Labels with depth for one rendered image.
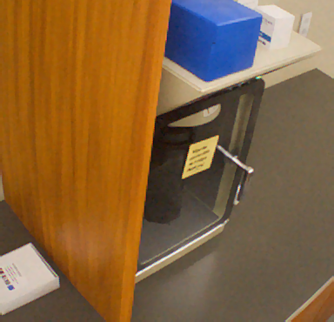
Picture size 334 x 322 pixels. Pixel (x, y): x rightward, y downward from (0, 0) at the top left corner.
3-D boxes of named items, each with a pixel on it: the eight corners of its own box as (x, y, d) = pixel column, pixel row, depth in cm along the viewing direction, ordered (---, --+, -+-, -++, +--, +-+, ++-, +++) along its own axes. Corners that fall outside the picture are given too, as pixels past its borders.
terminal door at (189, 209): (126, 278, 104) (142, 121, 80) (226, 219, 122) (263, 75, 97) (128, 279, 104) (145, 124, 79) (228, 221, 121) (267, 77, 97)
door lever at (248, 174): (230, 187, 112) (222, 191, 110) (239, 153, 106) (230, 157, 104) (247, 201, 109) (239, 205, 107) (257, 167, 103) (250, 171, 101)
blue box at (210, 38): (157, 53, 73) (164, -2, 67) (205, 39, 78) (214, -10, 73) (206, 83, 67) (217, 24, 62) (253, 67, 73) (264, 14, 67)
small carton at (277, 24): (248, 36, 82) (254, 6, 78) (267, 34, 84) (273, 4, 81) (269, 50, 79) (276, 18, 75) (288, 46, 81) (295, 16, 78)
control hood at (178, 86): (136, 111, 78) (143, 54, 72) (266, 64, 97) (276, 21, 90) (189, 151, 72) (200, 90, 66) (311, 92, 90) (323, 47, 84)
